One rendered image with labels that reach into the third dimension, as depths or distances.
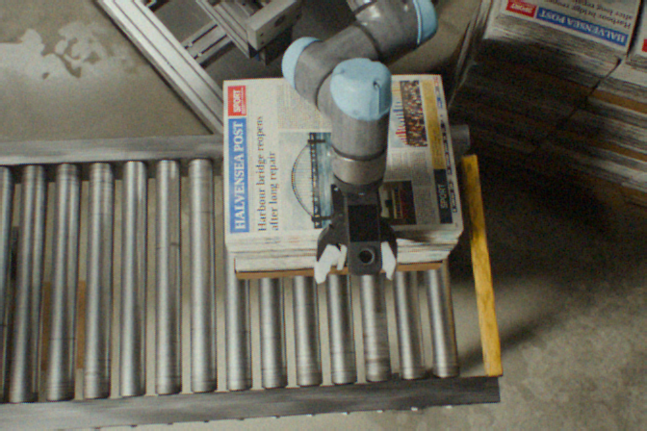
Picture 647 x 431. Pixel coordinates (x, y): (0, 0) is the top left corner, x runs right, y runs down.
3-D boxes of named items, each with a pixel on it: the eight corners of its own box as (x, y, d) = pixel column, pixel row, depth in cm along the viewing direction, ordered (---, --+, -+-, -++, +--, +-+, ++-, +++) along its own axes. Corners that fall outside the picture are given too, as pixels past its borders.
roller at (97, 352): (118, 164, 137) (112, 156, 132) (114, 403, 125) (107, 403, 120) (93, 165, 136) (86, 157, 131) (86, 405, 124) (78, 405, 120)
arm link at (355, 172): (391, 160, 87) (328, 163, 86) (389, 188, 90) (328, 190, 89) (384, 127, 92) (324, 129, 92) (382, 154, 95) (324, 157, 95)
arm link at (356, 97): (368, 47, 86) (407, 75, 81) (365, 119, 94) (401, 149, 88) (315, 63, 83) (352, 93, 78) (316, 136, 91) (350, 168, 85)
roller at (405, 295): (409, 149, 138) (396, 143, 134) (431, 384, 126) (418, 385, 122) (389, 156, 141) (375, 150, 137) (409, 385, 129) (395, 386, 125)
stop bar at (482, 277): (476, 156, 135) (478, 153, 133) (502, 376, 124) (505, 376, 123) (459, 157, 135) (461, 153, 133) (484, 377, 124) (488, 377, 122)
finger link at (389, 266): (403, 251, 108) (381, 214, 102) (409, 278, 103) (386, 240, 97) (386, 258, 108) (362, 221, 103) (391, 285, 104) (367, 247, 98)
